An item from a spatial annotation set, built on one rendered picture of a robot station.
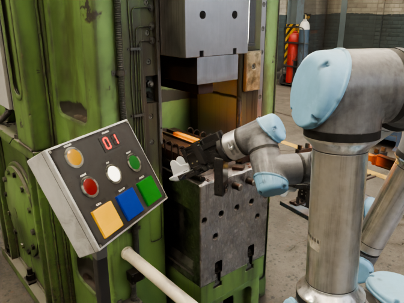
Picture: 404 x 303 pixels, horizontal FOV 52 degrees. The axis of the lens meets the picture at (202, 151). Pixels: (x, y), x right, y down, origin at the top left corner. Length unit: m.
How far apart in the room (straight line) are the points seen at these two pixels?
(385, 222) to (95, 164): 0.75
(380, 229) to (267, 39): 1.09
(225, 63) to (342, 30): 9.28
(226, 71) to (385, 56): 0.97
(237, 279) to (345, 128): 1.35
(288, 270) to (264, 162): 1.79
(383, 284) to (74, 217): 0.70
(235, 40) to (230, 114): 0.43
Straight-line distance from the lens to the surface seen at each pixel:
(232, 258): 1.80
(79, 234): 1.09
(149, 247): 1.75
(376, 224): 1.13
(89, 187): 1.10
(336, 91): 0.60
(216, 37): 1.52
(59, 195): 1.08
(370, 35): 10.33
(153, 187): 1.26
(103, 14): 1.43
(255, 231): 1.84
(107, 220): 1.10
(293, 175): 0.99
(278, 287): 2.56
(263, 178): 0.97
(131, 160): 1.24
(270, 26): 1.95
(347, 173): 0.66
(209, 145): 1.09
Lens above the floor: 1.51
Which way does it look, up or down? 19 degrees down
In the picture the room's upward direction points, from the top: straight up
